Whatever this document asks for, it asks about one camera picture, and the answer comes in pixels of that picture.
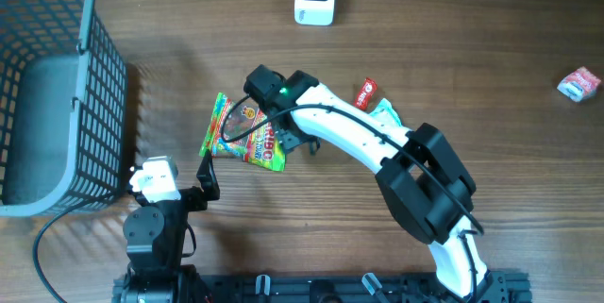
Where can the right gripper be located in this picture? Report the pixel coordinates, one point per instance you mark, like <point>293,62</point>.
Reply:
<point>288,139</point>

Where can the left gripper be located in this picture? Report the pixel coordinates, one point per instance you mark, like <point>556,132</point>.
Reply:
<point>197,201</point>

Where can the green Haribo candy bag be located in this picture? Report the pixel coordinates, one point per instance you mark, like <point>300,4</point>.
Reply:
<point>260,147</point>

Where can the red package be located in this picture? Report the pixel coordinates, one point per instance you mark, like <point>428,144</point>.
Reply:
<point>365,94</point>

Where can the light blue tissue packet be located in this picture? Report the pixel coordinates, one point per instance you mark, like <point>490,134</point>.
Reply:
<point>386,114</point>

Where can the small red snack packet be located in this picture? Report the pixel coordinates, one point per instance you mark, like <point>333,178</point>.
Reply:
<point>580,85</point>

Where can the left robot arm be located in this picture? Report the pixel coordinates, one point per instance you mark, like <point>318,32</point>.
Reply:
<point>155,234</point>

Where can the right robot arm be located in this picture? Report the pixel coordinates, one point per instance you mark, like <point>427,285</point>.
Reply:
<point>426,188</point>

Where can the grey plastic mesh basket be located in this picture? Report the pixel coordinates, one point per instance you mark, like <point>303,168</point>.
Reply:
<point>63,108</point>

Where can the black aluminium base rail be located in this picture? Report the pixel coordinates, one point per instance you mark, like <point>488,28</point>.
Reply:
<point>406,288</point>

